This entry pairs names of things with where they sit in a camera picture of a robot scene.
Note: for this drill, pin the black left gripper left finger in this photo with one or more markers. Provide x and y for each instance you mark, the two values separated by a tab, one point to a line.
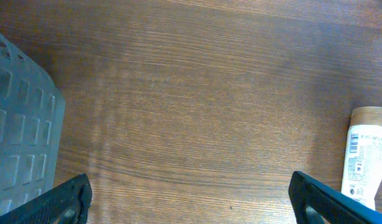
68	202

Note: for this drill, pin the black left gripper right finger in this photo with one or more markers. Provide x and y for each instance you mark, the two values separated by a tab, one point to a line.
315	202

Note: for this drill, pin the white tube gold cap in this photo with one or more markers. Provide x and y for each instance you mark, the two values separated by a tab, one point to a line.
362	170

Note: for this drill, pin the grey plastic mesh basket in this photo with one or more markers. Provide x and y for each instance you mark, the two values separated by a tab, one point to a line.
31	118

